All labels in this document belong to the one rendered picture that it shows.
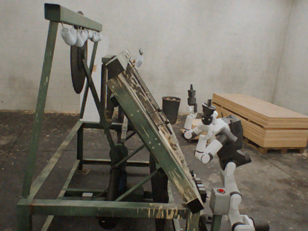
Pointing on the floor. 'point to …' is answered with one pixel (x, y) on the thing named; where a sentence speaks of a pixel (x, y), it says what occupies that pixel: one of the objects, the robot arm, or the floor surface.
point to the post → (216, 222)
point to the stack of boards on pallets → (264, 122)
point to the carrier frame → (105, 210)
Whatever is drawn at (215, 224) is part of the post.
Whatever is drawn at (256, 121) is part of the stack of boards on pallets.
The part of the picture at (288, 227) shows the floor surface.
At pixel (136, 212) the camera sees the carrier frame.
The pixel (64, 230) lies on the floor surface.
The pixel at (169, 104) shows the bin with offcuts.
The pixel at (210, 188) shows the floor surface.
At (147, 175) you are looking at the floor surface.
